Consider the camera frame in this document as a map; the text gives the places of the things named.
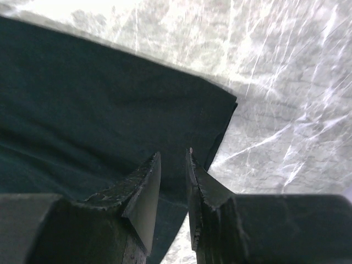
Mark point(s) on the black t shirt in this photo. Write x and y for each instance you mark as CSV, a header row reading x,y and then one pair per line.
x,y
77,116

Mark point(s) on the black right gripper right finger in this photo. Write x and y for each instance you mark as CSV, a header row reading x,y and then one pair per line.
x,y
226,227

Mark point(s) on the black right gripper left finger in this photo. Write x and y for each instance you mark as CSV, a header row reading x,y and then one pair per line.
x,y
115,225

